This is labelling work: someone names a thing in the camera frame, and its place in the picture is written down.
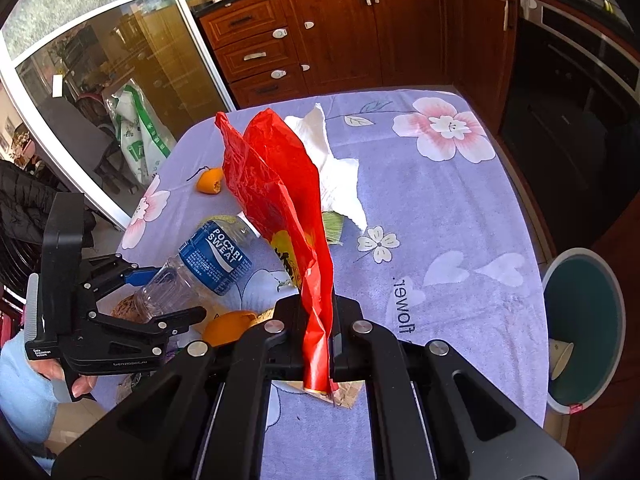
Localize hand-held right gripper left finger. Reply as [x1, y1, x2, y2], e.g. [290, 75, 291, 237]
[51, 295, 305, 480]

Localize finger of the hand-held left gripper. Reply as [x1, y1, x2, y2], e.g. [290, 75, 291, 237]
[80, 254, 162, 307]
[89, 306, 207, 357]

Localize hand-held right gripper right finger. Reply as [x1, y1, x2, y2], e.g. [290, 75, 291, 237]
[330, 295, 579, 480]

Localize brown bread slice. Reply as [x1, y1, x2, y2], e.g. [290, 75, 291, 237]
[110, 292, 151, 323]

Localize brown paper bag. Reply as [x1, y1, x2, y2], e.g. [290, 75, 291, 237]
[286, 379, 366, 408]

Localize clear plastic bottle blue label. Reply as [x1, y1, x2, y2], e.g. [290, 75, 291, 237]
[132, 212, 261, 323]

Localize red plastic bag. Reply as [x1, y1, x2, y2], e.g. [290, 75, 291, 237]
[215, 108, 337, 393]

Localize teal bin with white rim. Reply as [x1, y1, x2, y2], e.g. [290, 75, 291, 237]
[541, 247, 627, 417]

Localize person's left forearm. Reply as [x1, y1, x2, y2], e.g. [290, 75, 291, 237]
[0, 330, 63, 476]

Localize person's left hand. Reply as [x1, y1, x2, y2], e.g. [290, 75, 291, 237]
[32, 360, 99, 398]

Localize large orange peel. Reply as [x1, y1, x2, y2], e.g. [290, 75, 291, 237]
[202, 310, 261, 348]

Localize black jacket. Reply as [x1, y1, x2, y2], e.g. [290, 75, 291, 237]
[0, 160, 96, 261]

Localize orange peel with stem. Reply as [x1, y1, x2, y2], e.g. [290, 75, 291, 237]
[187, 165, 226, 196]

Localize green leaf scrap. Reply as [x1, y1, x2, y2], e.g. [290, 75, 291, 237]
[322, 211, 346, 246]

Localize white and green sack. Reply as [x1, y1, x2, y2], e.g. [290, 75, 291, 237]
[102, 84, 176, 186]

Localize white paper napkin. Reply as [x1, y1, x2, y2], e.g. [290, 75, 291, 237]
[285, 102, 368, 231]

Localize purple floral tablecloth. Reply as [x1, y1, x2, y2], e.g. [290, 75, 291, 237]
[82, 89, 551, 480]

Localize white paper cup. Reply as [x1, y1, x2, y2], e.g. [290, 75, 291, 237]
[548, 338, 575, 381]

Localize glass sliding door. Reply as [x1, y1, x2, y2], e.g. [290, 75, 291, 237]
[0, 0, 238, 231]

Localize wooden kitchen cabinet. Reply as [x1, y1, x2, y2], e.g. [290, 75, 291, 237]
[197, 0, 521, 133]

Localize black built-in oven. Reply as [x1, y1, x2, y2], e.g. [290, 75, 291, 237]
[500, 0, 640, 256]

